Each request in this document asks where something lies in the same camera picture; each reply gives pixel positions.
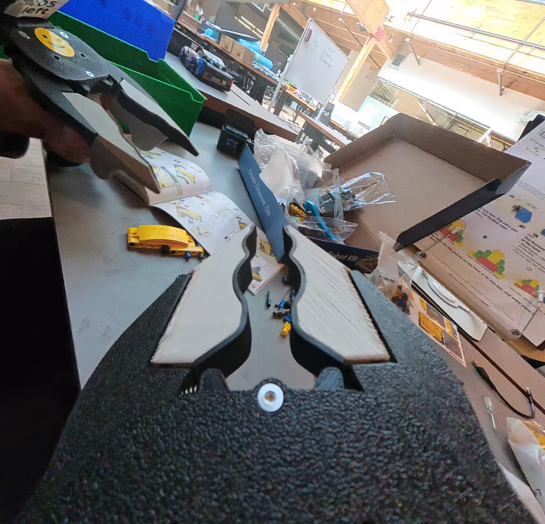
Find long grey table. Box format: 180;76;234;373
164;51;299;141

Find white whiteboard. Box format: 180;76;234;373
268;18;350;112

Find pile of mixed building pieces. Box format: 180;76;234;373
266;277;299;337

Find printed building blocks sheet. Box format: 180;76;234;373
415;121;545;346

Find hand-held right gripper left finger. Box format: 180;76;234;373
151;225;258;367

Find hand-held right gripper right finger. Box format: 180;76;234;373
283;226;391;378

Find black red tool bag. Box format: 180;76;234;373
179;45;235;92

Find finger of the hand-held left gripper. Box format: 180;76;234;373
112;79;200;156
64;92;162;194

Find building instruction booklet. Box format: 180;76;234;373
115;147;284;295

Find small black device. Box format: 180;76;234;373
216;124;250;156

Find black cable plug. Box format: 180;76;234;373
472;360;537;419

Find blue curved plastic part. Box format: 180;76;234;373
303;200;339;241

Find white paper sheet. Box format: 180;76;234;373
260;147;294;197

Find grey desk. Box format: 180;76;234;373
45;121;545;491

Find clear bag of kit parts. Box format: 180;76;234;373
253;128;394;241

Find clear bag with yellow parts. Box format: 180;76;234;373
506;418;545;512

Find blue kit box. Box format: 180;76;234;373
238;144;380;273

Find person's left hand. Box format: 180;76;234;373
0;64;92;167

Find cardboard box lid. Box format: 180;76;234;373
324;113;533;252

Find small yellow picture leaflet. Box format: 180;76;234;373
409;290;467;367

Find white moulded tray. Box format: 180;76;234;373
411;266;488;341

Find person's black trousers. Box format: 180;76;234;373
0;217;81;524

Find blue plastic bin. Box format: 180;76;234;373
60;0;176;61

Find yellow beam assembly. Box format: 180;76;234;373
127;225;205;261

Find green plastic bin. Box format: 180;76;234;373
49;11;207;137

